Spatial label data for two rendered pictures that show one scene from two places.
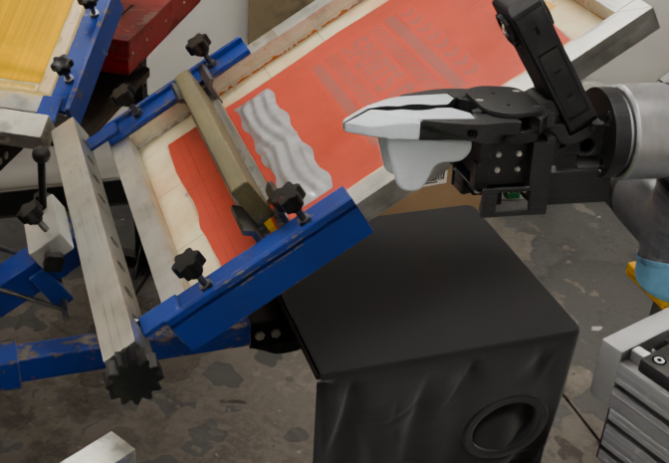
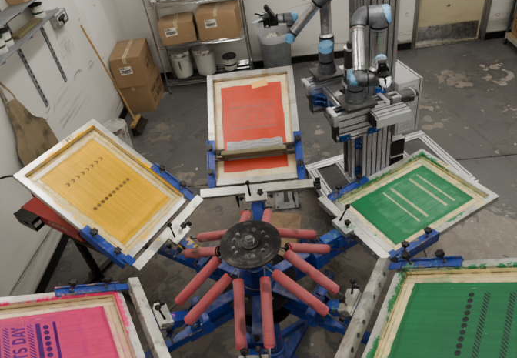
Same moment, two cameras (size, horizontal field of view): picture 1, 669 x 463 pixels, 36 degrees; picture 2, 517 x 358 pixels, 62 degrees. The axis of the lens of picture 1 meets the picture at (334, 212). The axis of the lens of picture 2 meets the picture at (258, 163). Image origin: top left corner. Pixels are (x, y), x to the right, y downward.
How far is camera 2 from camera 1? 2.28 m
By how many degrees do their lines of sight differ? 51
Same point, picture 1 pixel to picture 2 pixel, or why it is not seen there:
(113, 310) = (298, 182)
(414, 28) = (241, 105)
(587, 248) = (161, 159)
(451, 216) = not seen: hidden behind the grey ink
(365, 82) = (251, 120)
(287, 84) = (231, 137)
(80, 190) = (241, 189)
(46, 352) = not seen: hidden behind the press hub
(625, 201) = (372, 81)
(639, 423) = (345, 123)
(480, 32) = (258, 94)
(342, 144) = (269, 131)
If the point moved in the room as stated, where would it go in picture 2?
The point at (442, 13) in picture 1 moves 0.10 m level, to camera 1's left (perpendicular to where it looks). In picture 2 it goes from (242, 98) to (236, 105)
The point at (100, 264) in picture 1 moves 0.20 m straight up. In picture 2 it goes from (278, 185) to (275, 158)
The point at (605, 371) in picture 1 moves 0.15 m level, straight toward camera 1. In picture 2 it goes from (336, 122) to (355, 127)
